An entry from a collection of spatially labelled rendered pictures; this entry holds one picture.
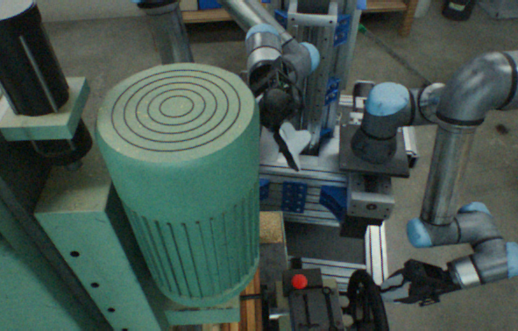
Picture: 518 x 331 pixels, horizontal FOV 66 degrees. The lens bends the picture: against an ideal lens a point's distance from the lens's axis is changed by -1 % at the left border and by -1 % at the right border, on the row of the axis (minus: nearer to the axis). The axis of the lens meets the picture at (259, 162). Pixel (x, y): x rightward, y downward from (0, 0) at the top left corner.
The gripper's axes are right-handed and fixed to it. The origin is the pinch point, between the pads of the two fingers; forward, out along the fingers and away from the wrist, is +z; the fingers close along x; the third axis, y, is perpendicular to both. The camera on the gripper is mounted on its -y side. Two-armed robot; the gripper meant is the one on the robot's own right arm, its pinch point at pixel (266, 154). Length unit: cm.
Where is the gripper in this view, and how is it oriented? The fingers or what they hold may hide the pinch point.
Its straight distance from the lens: 66.5
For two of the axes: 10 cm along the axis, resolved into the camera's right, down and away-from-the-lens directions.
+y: 7.1, -5.1, -4.9
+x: 7.0, 4.6, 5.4
